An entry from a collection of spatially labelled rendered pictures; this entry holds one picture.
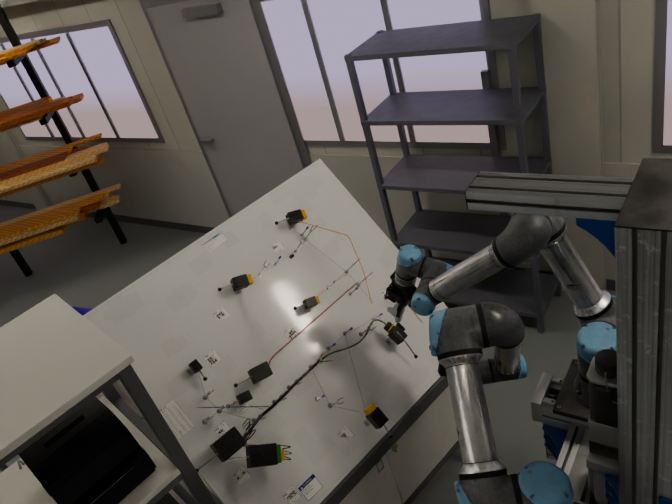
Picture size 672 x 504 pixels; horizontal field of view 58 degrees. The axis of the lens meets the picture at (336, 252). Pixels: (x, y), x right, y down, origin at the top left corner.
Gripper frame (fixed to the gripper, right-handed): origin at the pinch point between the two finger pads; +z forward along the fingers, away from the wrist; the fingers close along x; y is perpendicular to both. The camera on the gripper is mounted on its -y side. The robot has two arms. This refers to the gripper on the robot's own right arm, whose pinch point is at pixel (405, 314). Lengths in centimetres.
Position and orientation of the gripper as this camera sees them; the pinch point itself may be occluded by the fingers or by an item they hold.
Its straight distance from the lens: 226.3
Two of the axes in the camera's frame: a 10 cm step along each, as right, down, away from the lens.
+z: 0.0, 6.2, 7.8
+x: -6.0, 6.3, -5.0
